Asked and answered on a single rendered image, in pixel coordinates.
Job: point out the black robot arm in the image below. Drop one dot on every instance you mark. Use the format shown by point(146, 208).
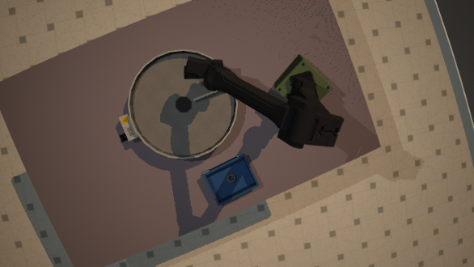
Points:
point(298, 120)

